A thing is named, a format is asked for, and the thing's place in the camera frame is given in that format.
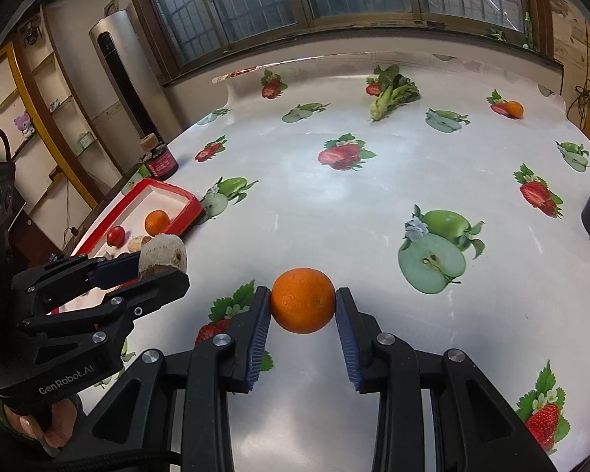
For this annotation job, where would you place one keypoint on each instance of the dark red jar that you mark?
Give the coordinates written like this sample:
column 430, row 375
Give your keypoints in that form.
column 160, row 162

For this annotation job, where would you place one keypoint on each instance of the wooden shelf unit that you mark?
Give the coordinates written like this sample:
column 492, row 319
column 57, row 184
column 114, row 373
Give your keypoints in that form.
column 64, row 171

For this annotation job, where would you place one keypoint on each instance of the large orange fruit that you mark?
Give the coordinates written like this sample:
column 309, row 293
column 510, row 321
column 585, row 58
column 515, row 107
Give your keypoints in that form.
column 303, row 300

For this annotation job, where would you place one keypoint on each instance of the red tomato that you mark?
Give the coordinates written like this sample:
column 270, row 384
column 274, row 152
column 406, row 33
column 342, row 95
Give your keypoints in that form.
column 116, row 237

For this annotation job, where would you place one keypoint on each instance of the beige cut root piece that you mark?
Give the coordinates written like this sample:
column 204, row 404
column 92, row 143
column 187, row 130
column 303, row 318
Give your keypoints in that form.
column 162, row 254

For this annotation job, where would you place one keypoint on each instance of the purple plush toy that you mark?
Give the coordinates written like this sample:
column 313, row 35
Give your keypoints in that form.
column 25, row 125

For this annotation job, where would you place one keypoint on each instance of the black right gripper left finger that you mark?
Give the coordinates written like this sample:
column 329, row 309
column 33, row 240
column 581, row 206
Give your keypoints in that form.
column 172, row 410

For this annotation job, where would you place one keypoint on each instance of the white standing air conditioner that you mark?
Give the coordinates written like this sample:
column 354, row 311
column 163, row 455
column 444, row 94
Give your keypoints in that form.
column 132, row 78

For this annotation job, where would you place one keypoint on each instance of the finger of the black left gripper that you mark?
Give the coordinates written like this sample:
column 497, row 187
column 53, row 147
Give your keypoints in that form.
column 44, row 288
column 128, row 297

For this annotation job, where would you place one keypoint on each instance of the left hand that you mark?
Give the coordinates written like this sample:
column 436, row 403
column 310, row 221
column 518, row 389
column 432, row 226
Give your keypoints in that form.
column 64, row 418

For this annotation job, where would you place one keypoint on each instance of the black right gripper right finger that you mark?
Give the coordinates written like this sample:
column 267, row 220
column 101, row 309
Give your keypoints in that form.
column 475, row 429

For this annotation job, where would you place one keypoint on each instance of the red rimmed white tray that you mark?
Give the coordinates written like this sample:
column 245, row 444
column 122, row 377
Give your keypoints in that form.
column 131, row 211

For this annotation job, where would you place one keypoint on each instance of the fruit print tablecloth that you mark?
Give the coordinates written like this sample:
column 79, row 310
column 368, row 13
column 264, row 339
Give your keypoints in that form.
column 445, row 194

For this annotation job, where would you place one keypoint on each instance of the beige roll on jar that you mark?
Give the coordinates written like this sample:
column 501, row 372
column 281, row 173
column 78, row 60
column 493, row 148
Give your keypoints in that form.
column 149, row 142

